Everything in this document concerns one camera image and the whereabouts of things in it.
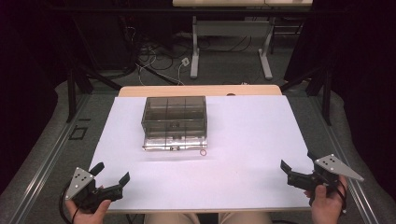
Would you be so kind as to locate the black metal stand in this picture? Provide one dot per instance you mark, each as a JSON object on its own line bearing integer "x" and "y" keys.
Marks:
{"x": 322, "y": 87}
{"x": 81, "y": 84}

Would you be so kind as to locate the small red rubber band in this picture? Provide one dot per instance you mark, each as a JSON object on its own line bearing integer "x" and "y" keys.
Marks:
{"x": 203, "y": 152}

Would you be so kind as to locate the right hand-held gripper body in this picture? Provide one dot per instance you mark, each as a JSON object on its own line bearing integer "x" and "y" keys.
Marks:
{"x": 334, "y": 168}

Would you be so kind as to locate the white power plug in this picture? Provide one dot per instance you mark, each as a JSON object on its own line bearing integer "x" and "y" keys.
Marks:
{"x": 185, "y": 61}

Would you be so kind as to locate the white table mat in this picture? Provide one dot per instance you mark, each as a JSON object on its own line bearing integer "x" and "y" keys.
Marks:
{"x": 249, "y": 140}

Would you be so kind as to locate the light wooden table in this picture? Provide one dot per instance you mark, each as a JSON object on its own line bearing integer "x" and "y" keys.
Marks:
{"x": 199, "y": 90}

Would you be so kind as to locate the white-framed background desk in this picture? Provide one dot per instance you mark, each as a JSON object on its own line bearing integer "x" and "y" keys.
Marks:
{"x": 230, "y": 29}

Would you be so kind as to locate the person's legs in beige pants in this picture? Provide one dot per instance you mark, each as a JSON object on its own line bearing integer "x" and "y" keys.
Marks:
{"x": 243, "y": 218}

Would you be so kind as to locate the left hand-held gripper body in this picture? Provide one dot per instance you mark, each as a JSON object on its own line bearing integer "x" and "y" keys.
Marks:
{"x": 81, "y": 182}

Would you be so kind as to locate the person's left hand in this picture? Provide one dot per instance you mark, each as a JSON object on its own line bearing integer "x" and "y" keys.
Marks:
{"x": 88, "y": 217}

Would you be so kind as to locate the metal floor rail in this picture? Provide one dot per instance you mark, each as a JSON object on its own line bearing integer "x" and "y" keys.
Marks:
{"x": 345, "y": 161}
{"x": 46, "y": 161}

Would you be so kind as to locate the person's right hand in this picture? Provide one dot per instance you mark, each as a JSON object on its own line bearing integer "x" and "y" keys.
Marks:
{"x": 327, "y": 208}

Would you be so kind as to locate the transparent grey drawer organizer box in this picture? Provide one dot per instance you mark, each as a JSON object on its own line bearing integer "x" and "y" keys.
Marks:
{"x": 174, "y": 118}

